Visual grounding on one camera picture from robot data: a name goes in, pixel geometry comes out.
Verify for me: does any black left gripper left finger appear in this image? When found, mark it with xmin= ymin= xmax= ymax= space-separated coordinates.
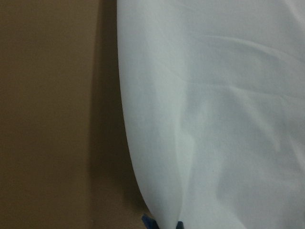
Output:
xmin=141 ymin=214 xmax=159 ymax=229

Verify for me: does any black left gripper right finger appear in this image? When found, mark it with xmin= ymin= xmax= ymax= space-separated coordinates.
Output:
xmin=176 ymin=221 xmax=184 ymax=229

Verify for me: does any light blue t-shirt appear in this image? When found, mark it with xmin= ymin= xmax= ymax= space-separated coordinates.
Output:
xmin=117 ymin=0 xmax=305 ymax=229

